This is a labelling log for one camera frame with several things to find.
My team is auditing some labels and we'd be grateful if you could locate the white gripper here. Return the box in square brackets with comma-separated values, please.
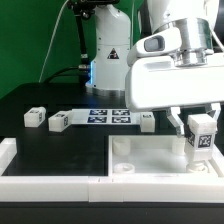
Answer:
[125, 53, 224, 138]

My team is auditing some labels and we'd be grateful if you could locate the white square tabletop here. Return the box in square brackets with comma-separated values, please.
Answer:
[108, 134, 224, 178]

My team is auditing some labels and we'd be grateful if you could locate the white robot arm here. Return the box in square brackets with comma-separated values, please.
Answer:
[86, 0, 224, 135]

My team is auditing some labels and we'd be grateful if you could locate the white base sheet with tags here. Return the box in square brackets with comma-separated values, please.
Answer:
[72, 109, 140, 125]

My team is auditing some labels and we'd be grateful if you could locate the white U-shaped obstacle fence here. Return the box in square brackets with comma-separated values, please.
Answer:
[0, 138, 224, 203]

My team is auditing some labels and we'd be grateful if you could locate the black cable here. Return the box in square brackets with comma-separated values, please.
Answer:
[43, 64, 91, 84]

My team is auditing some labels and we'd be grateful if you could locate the white cable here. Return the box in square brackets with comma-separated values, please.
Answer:
[38, 0, 70, 83]

